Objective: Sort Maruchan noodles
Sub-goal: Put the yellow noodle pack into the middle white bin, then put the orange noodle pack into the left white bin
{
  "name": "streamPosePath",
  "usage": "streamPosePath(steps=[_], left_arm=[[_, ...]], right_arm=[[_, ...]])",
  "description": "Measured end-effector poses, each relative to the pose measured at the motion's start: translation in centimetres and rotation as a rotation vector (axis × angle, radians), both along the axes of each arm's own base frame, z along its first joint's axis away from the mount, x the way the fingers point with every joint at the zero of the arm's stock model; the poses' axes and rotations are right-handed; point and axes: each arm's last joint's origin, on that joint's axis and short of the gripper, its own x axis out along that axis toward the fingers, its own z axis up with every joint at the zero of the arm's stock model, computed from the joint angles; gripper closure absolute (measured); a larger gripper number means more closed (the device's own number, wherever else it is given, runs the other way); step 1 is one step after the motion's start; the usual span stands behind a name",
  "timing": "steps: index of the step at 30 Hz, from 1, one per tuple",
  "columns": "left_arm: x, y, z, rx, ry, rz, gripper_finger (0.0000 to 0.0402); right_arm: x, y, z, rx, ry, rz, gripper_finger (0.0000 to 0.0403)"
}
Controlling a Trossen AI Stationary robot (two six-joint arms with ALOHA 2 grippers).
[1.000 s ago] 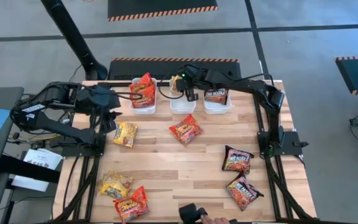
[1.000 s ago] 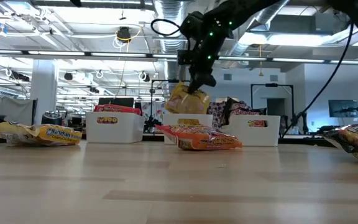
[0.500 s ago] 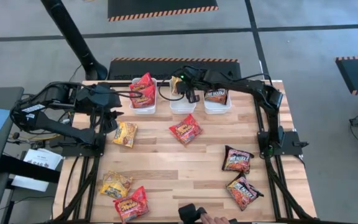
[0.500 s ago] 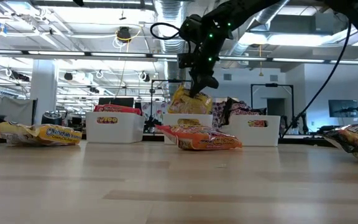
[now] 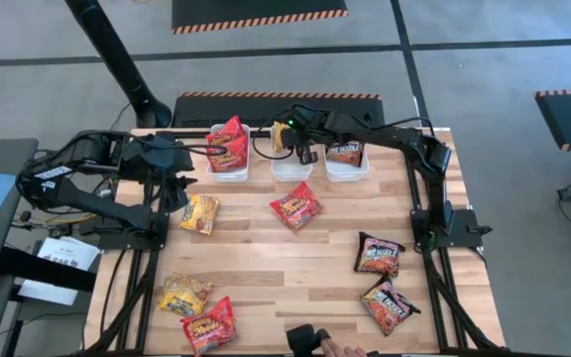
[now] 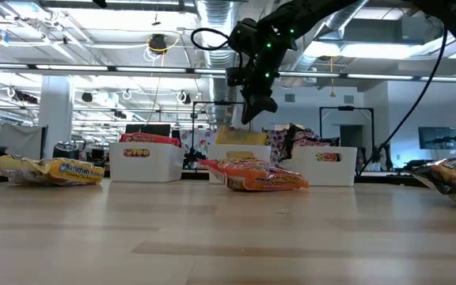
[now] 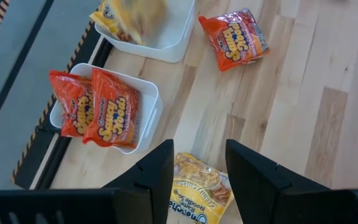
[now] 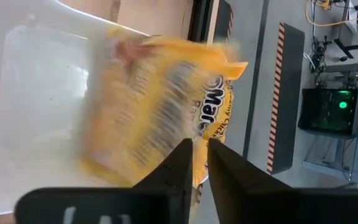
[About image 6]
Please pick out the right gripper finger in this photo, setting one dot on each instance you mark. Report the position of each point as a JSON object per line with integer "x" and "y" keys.
{"x": 249, "y": 107}
{"x": 269, "y": 103}

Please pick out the yellow Maruchan noodle pack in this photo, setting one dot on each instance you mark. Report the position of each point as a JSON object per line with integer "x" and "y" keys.
{"x": 73, "y": 171}
{"x": 240, "y": 155}
{"x": 242, "y": 137}

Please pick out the black Maruchan fire noodle pack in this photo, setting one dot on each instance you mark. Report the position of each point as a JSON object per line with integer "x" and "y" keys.
{"x": 453, "y": 174}
{"x": 291, "y": 138}
{"x": 321, "y": 138}

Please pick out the red Maruchan noodle pack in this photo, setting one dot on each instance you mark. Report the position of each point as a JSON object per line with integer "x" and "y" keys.
{"x": 149, "y": 139}
{"x": 259, "y": 178}

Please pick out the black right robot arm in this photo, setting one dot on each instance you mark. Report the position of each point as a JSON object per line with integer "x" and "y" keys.
{"x": 311, "y": 12}

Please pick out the white plastic bin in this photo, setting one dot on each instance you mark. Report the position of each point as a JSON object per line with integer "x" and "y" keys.
{"x": 160, "y": 166}
{"x": 339, "y": 170}
{"x": 220, "y": 152}

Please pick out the black computer monitor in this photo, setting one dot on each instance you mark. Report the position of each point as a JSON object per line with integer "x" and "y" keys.
{"x": 149, "y": 130}

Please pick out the black ceiling lamp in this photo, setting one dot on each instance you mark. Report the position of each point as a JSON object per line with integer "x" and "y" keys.
{"x": 157, "y": 42}

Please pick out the black round container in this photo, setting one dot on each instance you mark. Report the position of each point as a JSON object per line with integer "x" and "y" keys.
{"x": 65, "y": 150}

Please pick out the white building pillar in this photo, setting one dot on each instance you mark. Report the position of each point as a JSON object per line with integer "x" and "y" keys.
{"x": 55, "y": 115}

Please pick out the grey partition screen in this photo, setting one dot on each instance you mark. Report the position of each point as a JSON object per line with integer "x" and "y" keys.
{"x": 14, "y": 140}

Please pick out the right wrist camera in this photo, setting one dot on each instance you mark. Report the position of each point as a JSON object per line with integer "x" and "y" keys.
{"x": 236, "y": 76}

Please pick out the black background rig frame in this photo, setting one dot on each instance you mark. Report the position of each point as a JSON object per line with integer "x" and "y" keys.
{"x": 346, "y": 107}
{"x": 220, "y": 103}

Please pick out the silver ventilation duct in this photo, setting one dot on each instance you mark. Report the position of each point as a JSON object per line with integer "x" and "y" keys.
{"x": 218, "y": 20}

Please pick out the black aluminium table frame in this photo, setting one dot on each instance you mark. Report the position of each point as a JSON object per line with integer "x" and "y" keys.
{"x": 386, "y": 178}

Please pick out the long ceiling light rail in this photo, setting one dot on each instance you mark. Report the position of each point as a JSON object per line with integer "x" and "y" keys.
{"x": 93, "y": 68}

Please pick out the black wall monitor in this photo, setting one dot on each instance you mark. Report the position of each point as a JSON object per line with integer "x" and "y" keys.
{"x": 435, "y": 137}

